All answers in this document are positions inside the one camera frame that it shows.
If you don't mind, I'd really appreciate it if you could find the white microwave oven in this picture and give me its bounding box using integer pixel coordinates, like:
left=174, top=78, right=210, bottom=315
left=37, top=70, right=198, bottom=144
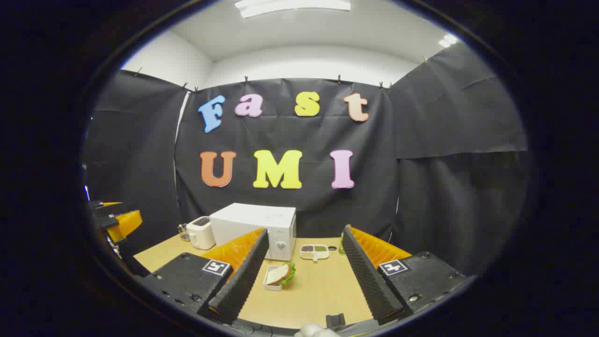
left=209, top=203, right=297, bottom=262

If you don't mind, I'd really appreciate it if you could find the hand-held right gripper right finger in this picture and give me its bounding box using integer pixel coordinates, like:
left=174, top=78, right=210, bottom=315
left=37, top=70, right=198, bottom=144
left=342, top=224, right=468, bottom=326

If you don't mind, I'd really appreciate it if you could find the white divided grain dish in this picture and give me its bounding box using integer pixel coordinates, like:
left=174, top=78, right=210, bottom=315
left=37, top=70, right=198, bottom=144
left=299, top=244, right=330, bottom=262

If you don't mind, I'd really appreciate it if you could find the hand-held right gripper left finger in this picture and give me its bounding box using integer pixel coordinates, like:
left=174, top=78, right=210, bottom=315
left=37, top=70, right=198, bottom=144
left=133, top=228, right=270, bottom=326

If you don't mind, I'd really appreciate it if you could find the white toaster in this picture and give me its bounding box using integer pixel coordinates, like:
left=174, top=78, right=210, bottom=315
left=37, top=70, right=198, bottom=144
left=186, top=216, right=216, bottom=250

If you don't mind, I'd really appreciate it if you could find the row of black cloth clips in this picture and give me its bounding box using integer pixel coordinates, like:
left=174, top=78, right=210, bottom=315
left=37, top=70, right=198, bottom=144
left=135, top=56, right=429, bottom=92

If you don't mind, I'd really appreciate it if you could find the sandwich with lettuce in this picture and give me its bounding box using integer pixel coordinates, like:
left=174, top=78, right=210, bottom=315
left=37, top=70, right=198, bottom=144
left=266, top=262, right=296, bottom=286

